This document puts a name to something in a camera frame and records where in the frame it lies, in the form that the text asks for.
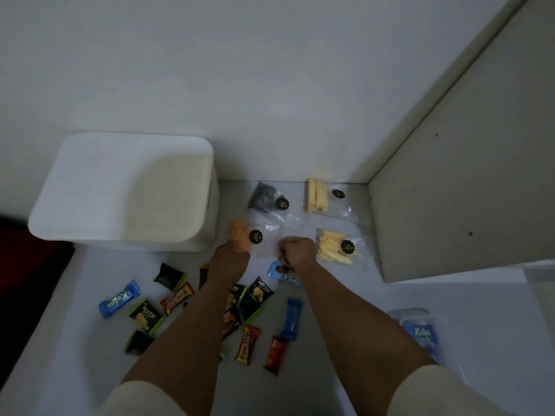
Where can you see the person's left hand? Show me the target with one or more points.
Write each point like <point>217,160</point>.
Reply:
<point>232,259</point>

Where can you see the person's right hand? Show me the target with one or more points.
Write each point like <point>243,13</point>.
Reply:
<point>297,253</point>

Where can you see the clear bag of orange snacks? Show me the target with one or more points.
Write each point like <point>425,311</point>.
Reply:
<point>239,233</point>

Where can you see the small light blue packet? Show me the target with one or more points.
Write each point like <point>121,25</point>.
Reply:
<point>277,272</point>

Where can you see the bag of yellow sticks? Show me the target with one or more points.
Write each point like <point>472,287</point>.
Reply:
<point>316,197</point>
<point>331,249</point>

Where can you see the long blue candy bar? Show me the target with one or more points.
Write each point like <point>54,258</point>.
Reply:
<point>291,318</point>

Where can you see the clear bag of dark snacks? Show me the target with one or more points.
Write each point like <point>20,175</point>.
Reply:
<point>260,198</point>

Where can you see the red yellow candy bar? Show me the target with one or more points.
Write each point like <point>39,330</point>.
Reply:
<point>177,298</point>
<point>248,344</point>

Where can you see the cluster of dark candy packets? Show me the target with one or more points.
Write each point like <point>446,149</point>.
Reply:
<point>145,317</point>

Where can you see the orange red candy bar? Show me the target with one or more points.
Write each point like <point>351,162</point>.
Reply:
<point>275,355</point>

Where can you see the clear plastic container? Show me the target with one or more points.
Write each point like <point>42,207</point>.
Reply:
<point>392,314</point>

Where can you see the blue twist-end candy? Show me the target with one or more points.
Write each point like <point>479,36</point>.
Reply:
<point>119,300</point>

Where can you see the white lidded storage box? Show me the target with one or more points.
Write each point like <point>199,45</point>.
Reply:
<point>121,186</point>

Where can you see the person's left forearm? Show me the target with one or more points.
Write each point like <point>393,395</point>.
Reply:
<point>191,329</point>

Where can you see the person's right forearm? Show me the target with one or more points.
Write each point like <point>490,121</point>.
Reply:
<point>360,329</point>

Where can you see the person's white shirt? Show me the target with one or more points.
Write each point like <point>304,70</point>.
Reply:
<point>138,400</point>

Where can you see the white shelf cabinet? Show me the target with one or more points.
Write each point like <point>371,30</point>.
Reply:
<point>455,190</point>

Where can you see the dark red blanket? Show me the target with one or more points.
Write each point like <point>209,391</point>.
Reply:
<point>26,272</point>

